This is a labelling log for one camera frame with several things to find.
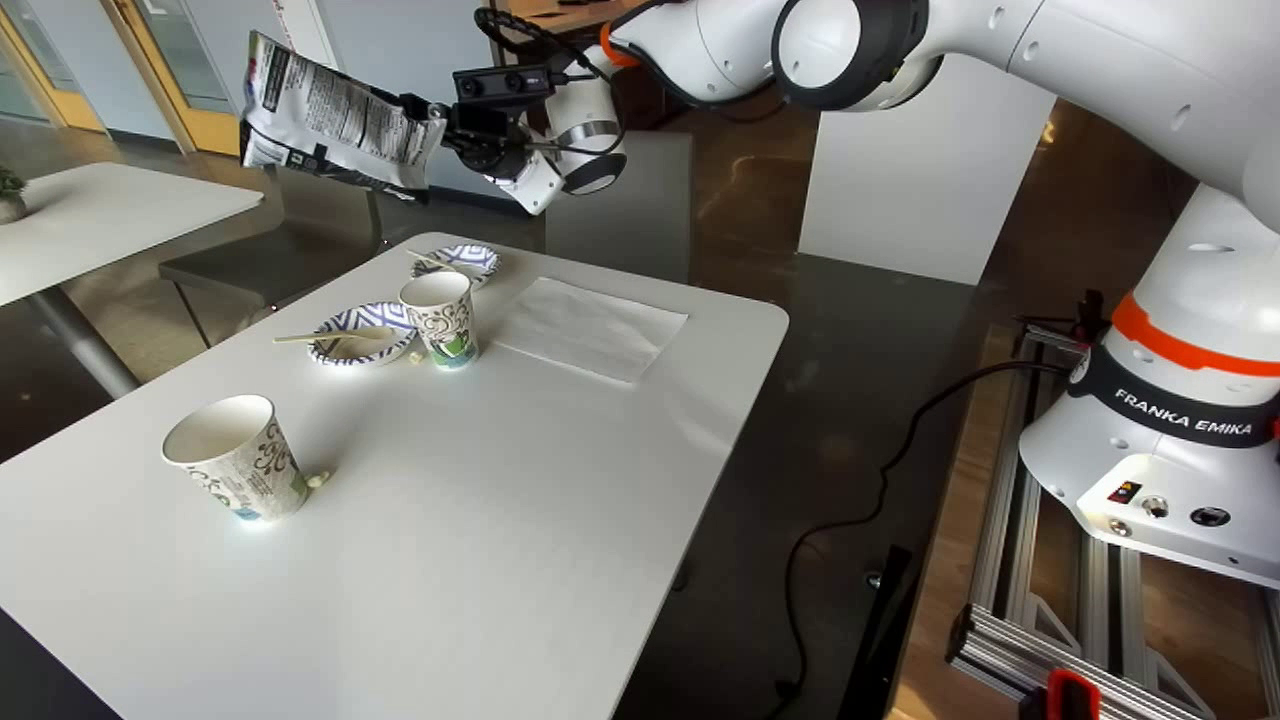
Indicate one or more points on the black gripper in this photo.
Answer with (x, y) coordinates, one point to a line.
(521, 148)

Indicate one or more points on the black snack packet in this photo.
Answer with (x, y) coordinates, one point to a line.
(303, 113)

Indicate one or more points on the paper cup left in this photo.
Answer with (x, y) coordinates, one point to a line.
(241, 459)

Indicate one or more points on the patterned bowl far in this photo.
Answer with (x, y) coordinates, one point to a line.
(476, 261)

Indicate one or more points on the patterned bowl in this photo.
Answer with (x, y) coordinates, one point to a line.
(372, 313)
(476, 261)

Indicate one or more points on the white paper napkin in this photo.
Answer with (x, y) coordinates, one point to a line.
(590, 332)

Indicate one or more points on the patterned bowl near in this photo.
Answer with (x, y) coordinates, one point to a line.
(372, 313)

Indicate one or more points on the wooden spoon in bowl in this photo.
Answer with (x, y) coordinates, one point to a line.
(340, 332)

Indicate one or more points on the white square table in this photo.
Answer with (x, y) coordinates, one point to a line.
(484, 544)

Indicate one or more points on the small potted plant left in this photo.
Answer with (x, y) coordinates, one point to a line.
(11, 199)

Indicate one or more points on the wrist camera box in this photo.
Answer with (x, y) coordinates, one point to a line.
(507, 87)

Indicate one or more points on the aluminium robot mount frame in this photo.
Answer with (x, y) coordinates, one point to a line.
(1153, 637)

